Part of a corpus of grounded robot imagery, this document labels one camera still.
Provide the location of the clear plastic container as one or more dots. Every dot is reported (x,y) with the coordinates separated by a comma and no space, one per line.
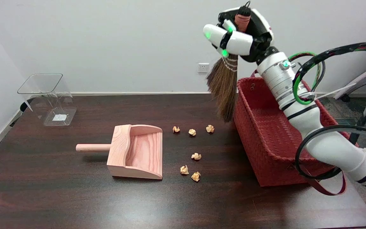
(48,95)

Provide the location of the light wooden dustpan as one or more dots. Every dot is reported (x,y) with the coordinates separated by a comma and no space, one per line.
(119,149)

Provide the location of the tan paper ball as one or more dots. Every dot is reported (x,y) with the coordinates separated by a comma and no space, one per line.
(210,128)
(184,170)
(176,129)
(196,176)
(196,156)
(192,132)

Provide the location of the grey office chair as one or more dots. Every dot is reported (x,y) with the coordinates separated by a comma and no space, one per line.
(361,78)

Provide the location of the red woven basket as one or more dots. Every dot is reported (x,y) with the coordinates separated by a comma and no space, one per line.
(262,133)

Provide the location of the metal floor vent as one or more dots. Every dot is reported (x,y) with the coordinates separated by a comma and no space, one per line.
(342,122)

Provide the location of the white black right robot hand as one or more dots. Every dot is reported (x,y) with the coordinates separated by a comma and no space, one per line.
(259,25)

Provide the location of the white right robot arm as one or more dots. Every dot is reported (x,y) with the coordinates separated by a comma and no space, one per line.
(329,146)

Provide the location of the brown straw hand broom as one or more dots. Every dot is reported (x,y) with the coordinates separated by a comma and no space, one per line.
(224,89)

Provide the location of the white zip tie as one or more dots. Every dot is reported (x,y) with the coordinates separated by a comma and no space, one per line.
(329,93)

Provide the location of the white wall socket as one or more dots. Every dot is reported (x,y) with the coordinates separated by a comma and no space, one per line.
(203,67)

